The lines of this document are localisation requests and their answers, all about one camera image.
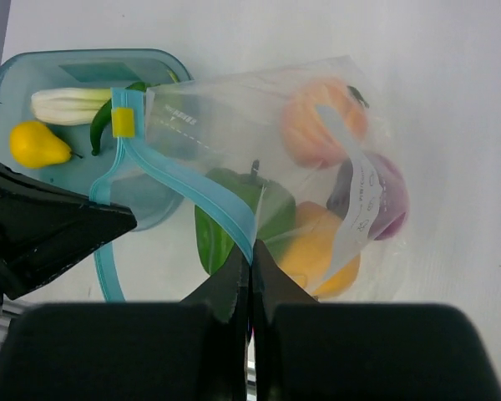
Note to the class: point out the green chili pepper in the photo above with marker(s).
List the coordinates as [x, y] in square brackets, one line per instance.
[103, 117]

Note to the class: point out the clear zip top bag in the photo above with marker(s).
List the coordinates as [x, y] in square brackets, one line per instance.
[170, 136]

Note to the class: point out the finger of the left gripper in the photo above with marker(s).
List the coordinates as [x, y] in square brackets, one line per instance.
[45, 230]

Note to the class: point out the yellow pear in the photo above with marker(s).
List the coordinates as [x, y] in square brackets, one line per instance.
[34, 146]

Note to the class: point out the green bell pepper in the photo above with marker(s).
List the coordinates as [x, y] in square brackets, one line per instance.
[256, 208]

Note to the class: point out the green onion stalk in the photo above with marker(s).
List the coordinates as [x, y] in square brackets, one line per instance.
[68, 106]

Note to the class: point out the purple onion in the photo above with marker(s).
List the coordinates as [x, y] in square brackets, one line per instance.
[394, 201]

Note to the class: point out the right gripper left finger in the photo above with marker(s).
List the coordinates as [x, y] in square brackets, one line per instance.
[194, 349]

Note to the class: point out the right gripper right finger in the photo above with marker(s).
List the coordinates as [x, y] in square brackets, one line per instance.
[308, 350]

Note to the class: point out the orange fruit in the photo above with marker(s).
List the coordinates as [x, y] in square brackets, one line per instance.
[309, 255]

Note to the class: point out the teal plastic tray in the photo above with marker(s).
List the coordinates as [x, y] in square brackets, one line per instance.
[27, 73]

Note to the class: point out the pink peach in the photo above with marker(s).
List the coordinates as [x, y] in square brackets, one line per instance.
[306, 138]

